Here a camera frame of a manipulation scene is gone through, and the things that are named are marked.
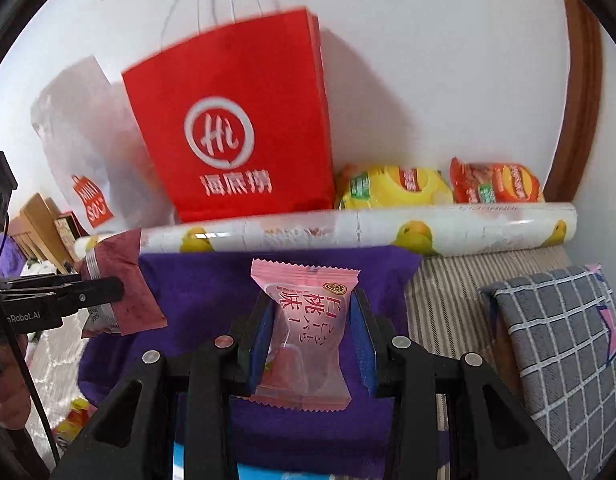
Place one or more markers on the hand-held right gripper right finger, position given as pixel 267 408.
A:
pixel 363 352

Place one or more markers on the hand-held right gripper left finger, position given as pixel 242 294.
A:
pixel 258 342

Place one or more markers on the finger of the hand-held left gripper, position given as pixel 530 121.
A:
pixel 78 295
pixel 43 282

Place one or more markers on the pink candy packet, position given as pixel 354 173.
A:
pixel 308 340

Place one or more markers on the maroon snack packet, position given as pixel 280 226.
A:
pixel 133 280

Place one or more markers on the person's left hand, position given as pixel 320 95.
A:
pixel 10 390

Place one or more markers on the purple cloth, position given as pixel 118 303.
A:
pixel 198 290

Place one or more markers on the white plastic bag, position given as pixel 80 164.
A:
pixel 83 130

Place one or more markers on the grey striped quilt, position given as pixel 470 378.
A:
pixel 452 285

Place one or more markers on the fruit printed paper roll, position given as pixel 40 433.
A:
pixel 338 230

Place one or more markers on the yellow red snack packet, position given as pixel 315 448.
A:
pixel 73 422

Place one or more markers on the yellow chips bag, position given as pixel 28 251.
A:
pixel 387 185

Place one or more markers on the grey checked cloth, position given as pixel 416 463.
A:
pixel 552 340

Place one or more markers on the orange chips bag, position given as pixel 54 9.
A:
pixel 507 182

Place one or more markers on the red paper bag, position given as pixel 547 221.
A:
pixel 228 110

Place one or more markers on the brown wooden door frame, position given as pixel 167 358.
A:
pixel 582 85

